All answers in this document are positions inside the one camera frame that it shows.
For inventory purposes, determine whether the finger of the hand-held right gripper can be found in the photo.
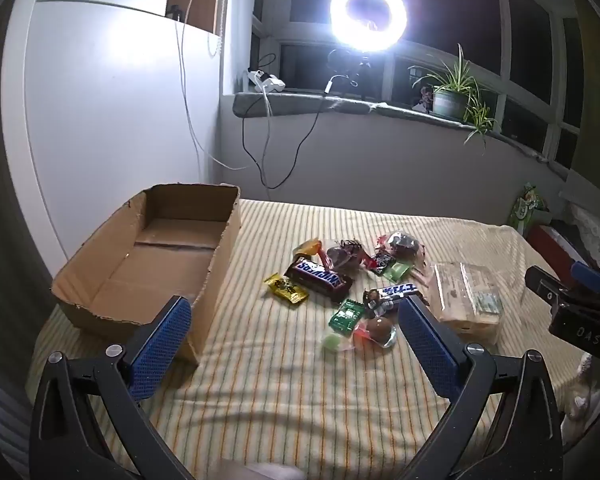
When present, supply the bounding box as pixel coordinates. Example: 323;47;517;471
525;266;578;307
570;260;600;294

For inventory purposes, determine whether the small dark snack packet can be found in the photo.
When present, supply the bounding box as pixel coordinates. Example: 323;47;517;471
362;289;398;317

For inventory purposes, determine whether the grey window sill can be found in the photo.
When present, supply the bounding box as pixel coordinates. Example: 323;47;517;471
233;91;568;181

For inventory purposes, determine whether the cardboard box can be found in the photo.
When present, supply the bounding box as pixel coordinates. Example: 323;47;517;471
50;183;242;367

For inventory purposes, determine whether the chocolate ball clear wrapper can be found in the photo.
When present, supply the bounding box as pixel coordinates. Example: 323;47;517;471
352;316;398;351

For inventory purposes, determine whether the orange yellow jelly candy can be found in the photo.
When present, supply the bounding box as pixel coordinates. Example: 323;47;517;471
293;240;326;263

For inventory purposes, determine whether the green jelly cup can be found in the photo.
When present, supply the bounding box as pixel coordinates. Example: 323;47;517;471
320;332;356;353

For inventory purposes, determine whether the black cable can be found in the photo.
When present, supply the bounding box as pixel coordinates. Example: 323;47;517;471
242;75;341;190

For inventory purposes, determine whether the blue white candy bar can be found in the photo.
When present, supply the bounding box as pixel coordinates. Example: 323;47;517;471
380;282;423;301

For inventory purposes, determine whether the red black snack packet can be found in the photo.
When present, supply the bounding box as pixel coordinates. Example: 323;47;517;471
365;252;396;276

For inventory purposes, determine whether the white cable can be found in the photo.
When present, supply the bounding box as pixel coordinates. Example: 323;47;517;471
177;5;273;171

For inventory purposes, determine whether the dark dates red-sealed packet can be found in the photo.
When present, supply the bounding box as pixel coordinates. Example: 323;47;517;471
325;239;376;273

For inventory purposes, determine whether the black light tripod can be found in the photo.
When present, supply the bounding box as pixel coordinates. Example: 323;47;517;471
347;50;376;101

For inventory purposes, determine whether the potted spider plant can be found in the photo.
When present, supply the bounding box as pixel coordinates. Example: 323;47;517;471
409;44;498;148

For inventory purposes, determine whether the sliced bread clear packet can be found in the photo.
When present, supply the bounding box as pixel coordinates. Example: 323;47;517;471
427;260;503;346

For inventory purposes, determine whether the person's right hand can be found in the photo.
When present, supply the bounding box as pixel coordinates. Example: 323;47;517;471
574;352;598;417

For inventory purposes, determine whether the white wardrobe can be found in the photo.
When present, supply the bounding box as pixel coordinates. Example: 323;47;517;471
0;0;226;266

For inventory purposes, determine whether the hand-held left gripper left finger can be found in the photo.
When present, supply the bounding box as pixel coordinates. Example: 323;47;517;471
29;295;201;480

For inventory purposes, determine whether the white power strip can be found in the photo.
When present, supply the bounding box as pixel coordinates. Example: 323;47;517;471
247;69;286;93

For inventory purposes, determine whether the white lace cloth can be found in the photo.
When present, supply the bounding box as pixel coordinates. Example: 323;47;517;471
570;200;600;271

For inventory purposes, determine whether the brown chocolate bar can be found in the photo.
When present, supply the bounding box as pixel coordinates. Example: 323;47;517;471
284;256;355;303

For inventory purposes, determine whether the dark red box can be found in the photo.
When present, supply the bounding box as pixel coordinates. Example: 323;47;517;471
527;225;586;271

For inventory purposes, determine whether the ring light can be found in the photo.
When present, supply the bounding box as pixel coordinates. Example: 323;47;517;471
330;0;409;52

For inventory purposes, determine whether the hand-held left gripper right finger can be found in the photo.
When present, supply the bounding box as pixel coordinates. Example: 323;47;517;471
395;295;566;480

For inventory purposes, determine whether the dark green candy packet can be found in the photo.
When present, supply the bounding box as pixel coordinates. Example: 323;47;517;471
328;298;366;335

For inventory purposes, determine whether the white framed window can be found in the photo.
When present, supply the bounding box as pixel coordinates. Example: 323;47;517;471
252;0;600;171

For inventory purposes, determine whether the gold wrapped candy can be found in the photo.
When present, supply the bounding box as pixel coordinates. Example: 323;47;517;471
264;273;310;307

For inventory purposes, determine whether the green printed bag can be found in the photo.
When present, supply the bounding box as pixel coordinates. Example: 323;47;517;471
509;182;548;233

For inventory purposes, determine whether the light green candy packet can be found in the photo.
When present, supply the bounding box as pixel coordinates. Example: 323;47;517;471
382;260;413;283

